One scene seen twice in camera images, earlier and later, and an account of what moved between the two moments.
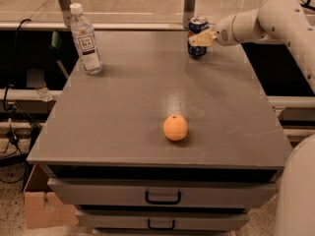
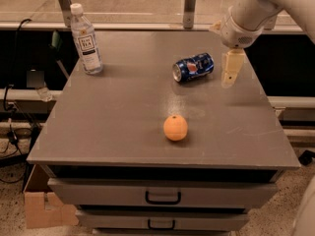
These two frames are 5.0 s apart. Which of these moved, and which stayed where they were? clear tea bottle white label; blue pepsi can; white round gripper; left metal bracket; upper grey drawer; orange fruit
Moved: blue pepsi can; white round gripper
Stayed: upper grey drawer; orange fruit; clear tea bottle white label; left metal bracket
